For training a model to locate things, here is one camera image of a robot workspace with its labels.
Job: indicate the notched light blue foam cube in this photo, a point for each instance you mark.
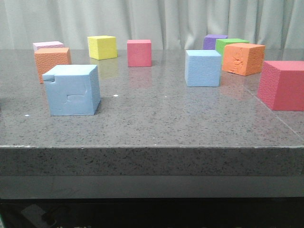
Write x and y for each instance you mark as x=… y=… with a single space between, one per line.
x=72 y=90

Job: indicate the small red foam cube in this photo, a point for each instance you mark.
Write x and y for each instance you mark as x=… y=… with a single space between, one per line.
x=139 y=53

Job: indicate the yellow foam cube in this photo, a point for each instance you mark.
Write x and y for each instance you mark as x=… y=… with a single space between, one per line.
x=102 y=47

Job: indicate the grey curtain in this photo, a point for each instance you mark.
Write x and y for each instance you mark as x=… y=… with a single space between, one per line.
x=169 y=24

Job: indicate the purple foam cube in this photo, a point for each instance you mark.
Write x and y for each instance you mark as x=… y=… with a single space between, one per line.
x=209 y=42

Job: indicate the green foam cube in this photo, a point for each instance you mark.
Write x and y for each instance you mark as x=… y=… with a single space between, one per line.
x=222 y=42

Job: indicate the right orange foam cube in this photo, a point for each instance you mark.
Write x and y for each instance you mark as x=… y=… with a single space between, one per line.
x=243 y=58

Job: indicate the orange foam cube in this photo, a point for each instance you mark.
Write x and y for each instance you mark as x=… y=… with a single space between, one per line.
x=47 y=58
x=243 y=58

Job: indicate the left orange foam cube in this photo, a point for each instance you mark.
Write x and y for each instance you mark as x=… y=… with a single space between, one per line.
x=47 y=58

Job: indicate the large red foam cube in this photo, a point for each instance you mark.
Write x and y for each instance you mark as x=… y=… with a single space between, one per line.
x=281 y=85

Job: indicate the pink foam cube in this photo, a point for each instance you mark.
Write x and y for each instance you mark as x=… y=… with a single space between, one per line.
x=48 y=44

